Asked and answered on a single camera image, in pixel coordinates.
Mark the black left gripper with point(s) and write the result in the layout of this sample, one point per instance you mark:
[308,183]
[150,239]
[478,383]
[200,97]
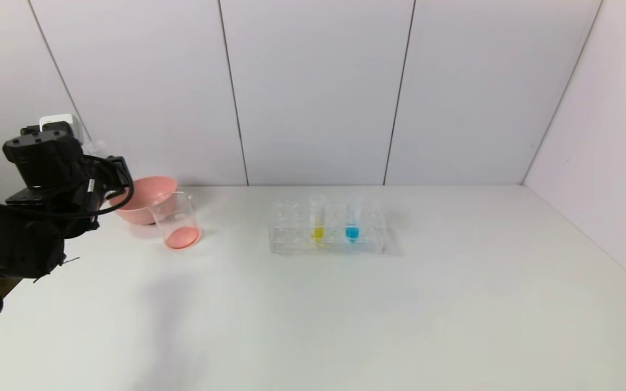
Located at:
[47,163]

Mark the test tube with yellow pigment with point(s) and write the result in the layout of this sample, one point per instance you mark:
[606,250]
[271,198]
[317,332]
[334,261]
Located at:
[318,232]

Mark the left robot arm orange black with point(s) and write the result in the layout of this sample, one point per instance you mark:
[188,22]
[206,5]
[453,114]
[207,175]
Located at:
[14,244]

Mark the clear glass beaker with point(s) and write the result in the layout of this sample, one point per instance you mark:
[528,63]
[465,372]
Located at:
[180,231]

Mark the clear acrylic test tube rack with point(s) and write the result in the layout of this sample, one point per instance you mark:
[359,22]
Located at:
[335,245]

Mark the test tube with blue pigment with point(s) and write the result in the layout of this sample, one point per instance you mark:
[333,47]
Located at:
[352,232]

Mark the pink plastic bowl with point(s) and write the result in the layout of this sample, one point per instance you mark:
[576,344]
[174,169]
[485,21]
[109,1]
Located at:
[147,203]

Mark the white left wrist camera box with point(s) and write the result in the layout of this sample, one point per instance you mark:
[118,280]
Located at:
[63,122]

